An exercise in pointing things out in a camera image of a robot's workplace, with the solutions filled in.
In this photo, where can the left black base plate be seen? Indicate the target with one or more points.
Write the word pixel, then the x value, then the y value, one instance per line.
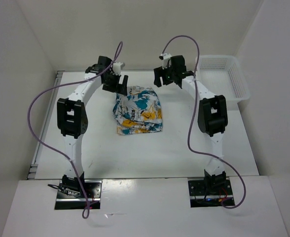
pixel 70 199

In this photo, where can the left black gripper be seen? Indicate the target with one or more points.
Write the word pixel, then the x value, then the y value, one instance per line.
pixel 117 88

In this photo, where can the aluminium table edge rail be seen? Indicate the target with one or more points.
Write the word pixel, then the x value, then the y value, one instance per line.
pixel 42 135

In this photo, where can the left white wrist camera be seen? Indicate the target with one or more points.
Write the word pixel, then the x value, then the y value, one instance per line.
pixel 117 68

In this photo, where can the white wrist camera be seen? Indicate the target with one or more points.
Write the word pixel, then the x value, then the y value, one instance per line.
pixel 117 68
pixel 166 60

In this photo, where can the white plastic mesh basket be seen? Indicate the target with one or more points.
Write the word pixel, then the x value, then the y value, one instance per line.
pixel 222 75

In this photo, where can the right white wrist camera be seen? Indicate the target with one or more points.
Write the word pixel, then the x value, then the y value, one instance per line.
pixel 166 60

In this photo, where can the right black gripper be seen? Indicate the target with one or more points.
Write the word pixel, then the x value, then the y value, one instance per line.
pixel 159 72

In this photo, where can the colourful printed shorts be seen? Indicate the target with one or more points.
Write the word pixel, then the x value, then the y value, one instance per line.
pixel 138 112

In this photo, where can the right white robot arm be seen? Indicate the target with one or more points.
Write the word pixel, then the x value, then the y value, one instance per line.
pixel 211 111

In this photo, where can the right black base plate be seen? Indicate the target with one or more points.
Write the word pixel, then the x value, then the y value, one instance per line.
pixel 201 196

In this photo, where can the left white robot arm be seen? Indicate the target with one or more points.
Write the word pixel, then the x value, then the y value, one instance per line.
pixel 72 118

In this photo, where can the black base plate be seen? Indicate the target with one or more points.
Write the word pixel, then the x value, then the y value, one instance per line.
pixel 70 199
pixel 201 196

